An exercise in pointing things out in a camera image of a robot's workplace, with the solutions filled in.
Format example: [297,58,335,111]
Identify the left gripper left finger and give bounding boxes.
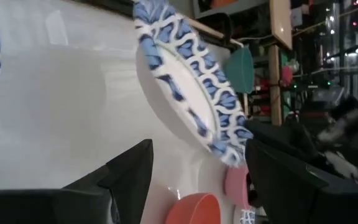
[0,139,154,224]

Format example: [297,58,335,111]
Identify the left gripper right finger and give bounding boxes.
[244,136,358,224]

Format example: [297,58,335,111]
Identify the red-orange bowl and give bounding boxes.
[165,192,222,224]

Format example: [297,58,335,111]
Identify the teal bowl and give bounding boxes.
[223,46,255,94]

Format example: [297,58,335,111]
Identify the pink bowl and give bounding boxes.
[224,164,251,209]

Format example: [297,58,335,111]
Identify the wooden table base board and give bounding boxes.
[186,17,245,49]

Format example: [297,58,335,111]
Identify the wooden post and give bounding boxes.
[267,45,284,125]

